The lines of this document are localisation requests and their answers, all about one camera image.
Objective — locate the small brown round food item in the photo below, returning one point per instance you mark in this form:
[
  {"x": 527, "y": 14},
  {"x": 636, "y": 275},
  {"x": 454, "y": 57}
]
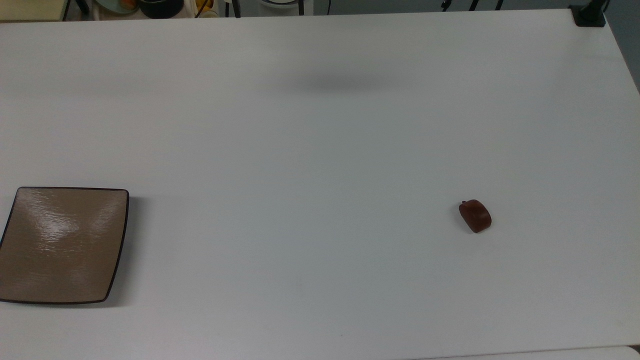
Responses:
[{"x": 475, "y": 216}]

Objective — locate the black bowl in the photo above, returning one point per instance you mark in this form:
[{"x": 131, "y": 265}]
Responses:
[{"x": 160, "y": 7}]

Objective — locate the square brown ceramic plate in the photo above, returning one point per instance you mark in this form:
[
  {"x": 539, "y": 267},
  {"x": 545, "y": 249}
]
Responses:
[{"x": 62, "y": 245}]

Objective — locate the black stand legs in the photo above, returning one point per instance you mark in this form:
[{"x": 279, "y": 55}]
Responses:
[{"x": 472, "y": 4}]

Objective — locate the black pole with clamp base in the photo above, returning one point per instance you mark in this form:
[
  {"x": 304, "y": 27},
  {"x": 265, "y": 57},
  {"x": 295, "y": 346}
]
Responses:
[{"x": 589, "y": 15}]

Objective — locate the teal bowl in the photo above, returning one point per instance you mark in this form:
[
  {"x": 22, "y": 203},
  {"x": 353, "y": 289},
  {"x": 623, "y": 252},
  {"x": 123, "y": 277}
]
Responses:
[{"x": 116, "y": 5}]

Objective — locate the beige box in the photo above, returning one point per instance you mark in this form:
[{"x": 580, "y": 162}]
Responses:
[{"x": 30, "y": 9}]

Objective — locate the yellow item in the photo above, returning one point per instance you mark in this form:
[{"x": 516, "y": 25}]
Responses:
[{"x": 205, "y": 6}]

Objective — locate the white round container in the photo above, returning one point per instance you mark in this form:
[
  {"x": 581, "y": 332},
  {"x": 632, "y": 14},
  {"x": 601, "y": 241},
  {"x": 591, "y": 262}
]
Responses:
[{"x": 280, "y": 2}]

